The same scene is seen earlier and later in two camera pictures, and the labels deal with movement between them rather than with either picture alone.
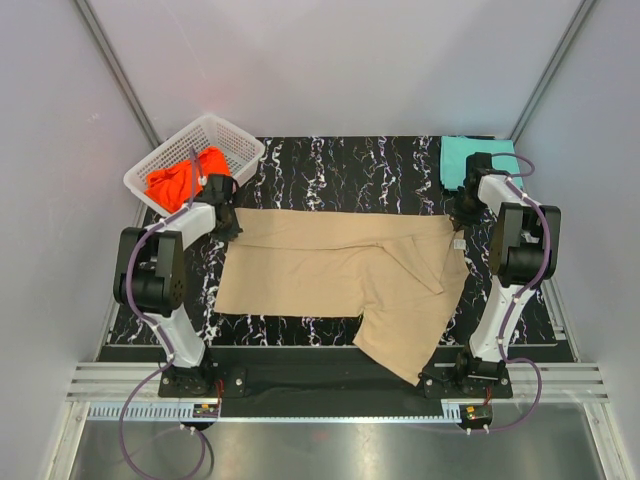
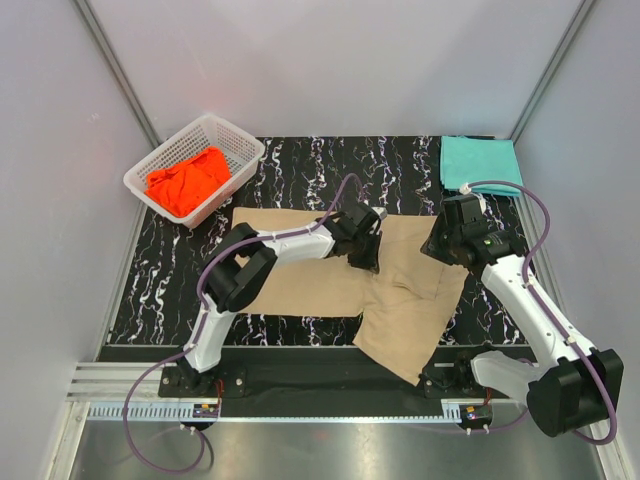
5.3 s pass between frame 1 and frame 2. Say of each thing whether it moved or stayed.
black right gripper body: moved
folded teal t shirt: stayed
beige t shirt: stayed
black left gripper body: moved
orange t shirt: stayed
